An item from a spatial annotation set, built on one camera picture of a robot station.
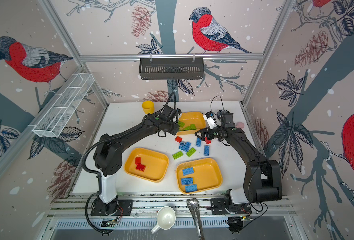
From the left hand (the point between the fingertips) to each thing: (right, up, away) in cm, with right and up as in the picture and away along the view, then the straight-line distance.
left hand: (177, 127), depth 90 cm
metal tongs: (+9, -36, -21) cm, 42 cm away
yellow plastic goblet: (-21, +14, +12) cm, 27 cm away
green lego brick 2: (+9, -16, +3) cm, 19 cm away
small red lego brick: (-24, -20, -1) cm, 31 cm away
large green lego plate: (+11, -1, +16) cm, 19 cm away
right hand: (+15, -3, -4) cm, 15 cm away
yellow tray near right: (+12, -27, -6) cm, 31 cm away
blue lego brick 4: (+19, -15, +3) cm, 24 cm away
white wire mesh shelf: (-60, +8, -15) cm, 63 cm away
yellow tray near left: (-17, -22, -1) cm, 28 cm away
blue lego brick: (+7, -25, -6) cm, 26 cm away
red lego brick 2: (+1, -9, +10) cm, 14 cm away
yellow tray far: (+14, +6, +19) cm, 24 cm away
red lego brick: (-21, -23, -4) cm, 32 cm away
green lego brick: (0, -18, +3) cm, 18 cm away
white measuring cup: (-5, -42, -20) cm, 46 cm away
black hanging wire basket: (-5, +42, +17) cm, 45 cm away
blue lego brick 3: (+14, -11, +8) cm, 20 cm away
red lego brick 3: (+20, -10, +8) cm, 24 cm away
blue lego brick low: (+8, -32, -10) cm, 35 cm away
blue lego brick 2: (+6, -29, -8) cm, 31 cm away
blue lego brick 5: (+5, -12, +6) cm, 15 cm away
